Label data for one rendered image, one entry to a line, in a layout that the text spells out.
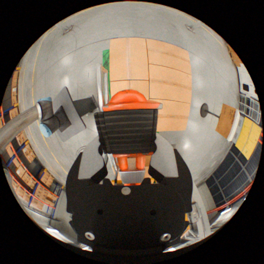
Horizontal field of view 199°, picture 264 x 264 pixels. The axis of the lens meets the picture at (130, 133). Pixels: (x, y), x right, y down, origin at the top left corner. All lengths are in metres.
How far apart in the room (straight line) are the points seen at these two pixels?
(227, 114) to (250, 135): 5.60
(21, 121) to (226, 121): 2.46
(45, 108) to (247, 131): 7.95
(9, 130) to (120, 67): 1.02
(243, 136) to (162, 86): 7.02
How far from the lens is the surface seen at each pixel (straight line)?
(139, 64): 0.89
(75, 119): 0.82
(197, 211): 1.50
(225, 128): 1.85
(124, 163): 0.17
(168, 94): 0.92
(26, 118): 0.67
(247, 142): 7.37
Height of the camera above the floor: 1.36
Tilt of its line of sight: 61 degrees down
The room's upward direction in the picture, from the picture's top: 177 degrees clockwise
